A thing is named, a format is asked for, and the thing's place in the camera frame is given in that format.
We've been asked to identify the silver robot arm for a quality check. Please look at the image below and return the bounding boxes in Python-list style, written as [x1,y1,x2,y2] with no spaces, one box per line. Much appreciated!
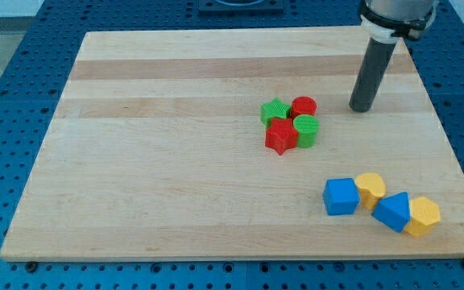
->
[358,0,439,44]

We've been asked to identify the red star block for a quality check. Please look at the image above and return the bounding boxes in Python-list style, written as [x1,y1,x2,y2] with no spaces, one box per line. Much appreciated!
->
[265,118,298,155]

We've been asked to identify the green star block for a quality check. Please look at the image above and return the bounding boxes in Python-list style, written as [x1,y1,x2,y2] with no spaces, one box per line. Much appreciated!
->
[260,97,291,129]

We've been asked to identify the light wooden board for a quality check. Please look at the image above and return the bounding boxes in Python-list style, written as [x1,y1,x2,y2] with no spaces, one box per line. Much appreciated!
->
[0,26,464,262]

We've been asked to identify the green cylinder block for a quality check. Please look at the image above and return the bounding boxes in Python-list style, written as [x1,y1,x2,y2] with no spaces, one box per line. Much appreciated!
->
[293,114,319,148]

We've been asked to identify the red cylinder block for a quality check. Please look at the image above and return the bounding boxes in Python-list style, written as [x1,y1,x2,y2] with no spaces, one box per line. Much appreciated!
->
[289,96,317,118]

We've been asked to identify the blue cube block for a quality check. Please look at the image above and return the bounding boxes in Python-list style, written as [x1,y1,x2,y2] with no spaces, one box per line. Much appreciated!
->
[322,178,360,216]

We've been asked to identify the yellow heart block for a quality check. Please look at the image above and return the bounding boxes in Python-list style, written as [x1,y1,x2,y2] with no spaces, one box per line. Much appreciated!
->
[354,172,386,210]

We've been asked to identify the dark grey cylindrical pointer rod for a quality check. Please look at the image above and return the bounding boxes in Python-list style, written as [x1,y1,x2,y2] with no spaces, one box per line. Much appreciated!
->
[349,38,396,113]

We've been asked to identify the blue triangle block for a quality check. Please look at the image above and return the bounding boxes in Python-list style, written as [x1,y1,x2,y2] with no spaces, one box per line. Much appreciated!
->
[371,192,411,233]

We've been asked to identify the yellow hexagon block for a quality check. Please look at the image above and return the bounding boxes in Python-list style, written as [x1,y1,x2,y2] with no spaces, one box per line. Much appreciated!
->
[404,197,441,238]

